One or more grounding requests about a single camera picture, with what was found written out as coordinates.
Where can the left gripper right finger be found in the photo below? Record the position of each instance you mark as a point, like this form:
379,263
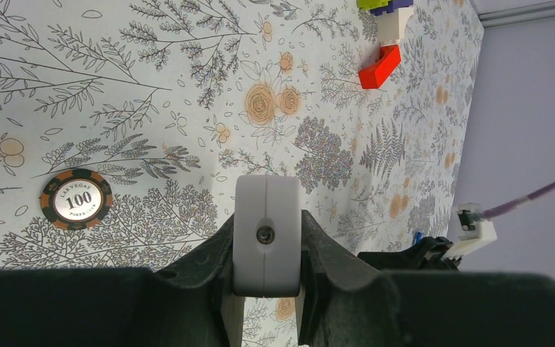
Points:
346,302

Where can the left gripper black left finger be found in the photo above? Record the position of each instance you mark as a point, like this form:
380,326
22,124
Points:
178,305

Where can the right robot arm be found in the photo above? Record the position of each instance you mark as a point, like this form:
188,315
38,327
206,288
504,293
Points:
427,254

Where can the blue plastic piece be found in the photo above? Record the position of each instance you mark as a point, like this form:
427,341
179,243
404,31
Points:
417,237

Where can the floral patterned mat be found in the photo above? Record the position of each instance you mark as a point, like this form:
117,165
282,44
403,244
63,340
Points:
124,125

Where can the red orange block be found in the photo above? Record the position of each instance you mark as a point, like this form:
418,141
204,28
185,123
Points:
375,75

